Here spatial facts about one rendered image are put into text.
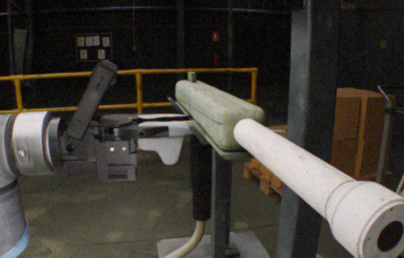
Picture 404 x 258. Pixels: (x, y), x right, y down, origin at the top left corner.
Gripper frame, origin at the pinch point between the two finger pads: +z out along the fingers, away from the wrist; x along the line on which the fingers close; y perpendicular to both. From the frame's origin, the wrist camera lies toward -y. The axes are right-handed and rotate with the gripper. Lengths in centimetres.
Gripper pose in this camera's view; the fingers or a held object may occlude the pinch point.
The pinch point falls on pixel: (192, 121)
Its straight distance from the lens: 45.8
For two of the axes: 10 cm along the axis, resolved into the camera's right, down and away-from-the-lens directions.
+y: 0.0, 9.7, 2.3
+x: 2.1, 2.3, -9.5
